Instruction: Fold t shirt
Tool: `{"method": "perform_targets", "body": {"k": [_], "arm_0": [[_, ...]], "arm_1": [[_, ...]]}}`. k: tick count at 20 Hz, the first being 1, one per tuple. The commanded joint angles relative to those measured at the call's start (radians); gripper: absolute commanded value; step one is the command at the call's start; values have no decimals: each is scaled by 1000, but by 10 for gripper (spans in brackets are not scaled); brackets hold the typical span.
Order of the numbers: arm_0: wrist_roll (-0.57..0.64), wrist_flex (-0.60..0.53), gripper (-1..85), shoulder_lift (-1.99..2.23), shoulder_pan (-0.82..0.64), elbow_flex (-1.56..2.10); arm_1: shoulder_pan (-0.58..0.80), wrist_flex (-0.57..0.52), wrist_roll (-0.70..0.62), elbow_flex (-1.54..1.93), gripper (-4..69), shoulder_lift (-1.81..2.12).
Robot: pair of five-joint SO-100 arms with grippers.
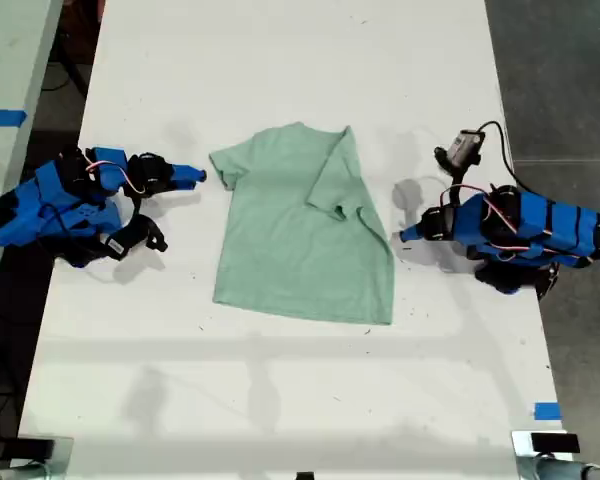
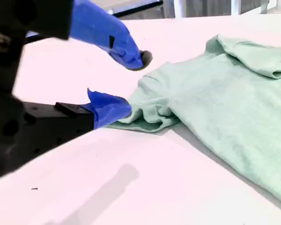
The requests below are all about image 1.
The pale green T-shirt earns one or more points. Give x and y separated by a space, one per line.
300 250

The short black camera stalk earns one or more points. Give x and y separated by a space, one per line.
459 177

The short blue tape strip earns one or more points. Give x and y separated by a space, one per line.
547 411

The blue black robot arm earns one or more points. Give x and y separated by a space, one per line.
535 225
55 205

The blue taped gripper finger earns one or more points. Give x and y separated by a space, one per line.
187 171
413 233
183 184

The grey black camera box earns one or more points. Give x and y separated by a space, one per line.
464 149

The grey side table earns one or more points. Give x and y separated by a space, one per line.
7 60

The metal table bracket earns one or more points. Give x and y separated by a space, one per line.
521 450

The small black box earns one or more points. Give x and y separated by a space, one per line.
35 447
555 443

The long blue tape strip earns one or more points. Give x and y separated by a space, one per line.
2 117

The black camera box with label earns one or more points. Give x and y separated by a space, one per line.
122 240

